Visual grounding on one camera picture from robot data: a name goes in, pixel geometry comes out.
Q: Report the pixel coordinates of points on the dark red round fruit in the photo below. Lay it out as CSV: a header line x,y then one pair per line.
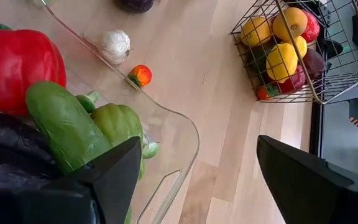
x,y
315,63

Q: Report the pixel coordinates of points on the large yellow fruit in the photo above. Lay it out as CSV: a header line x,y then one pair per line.
x,y
280,63

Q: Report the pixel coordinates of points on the small white-green vegetable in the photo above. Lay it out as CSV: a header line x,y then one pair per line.
x,y
150,150

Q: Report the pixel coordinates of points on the small orange-red tomato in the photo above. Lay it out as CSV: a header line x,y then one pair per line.
x,y
141,75

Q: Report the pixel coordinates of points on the small yellow fruit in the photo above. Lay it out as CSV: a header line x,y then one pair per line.
x,y
300,46

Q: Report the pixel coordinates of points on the dark green avocado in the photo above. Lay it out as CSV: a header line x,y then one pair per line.
x,y
257,65

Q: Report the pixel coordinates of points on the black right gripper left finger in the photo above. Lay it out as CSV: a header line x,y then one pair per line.
x,y
113,183

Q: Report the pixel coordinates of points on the white garlic bulb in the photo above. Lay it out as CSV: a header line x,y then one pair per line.
x,y
113,46

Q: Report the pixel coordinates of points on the orange bell pepper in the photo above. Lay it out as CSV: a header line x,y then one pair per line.
x,y
291,23

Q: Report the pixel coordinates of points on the green bell pepper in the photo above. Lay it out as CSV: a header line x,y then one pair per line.
x,y
67,130
118,124

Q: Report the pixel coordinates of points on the yellow lemon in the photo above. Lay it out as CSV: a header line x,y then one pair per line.
x,y
255,31

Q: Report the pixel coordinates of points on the clear plastic bin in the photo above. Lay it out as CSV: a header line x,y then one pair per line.
x,y
172,149

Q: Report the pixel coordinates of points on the red bell pepper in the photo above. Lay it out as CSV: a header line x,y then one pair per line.
x,y
17,68

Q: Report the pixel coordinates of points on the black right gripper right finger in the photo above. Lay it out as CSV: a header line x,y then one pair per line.
x,y
309,186

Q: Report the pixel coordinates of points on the dark purple round vegetable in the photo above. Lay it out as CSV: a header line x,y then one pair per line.
x,y
134,4

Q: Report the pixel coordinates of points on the long dark purple eggplant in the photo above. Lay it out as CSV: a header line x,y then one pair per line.
x,y
11,149

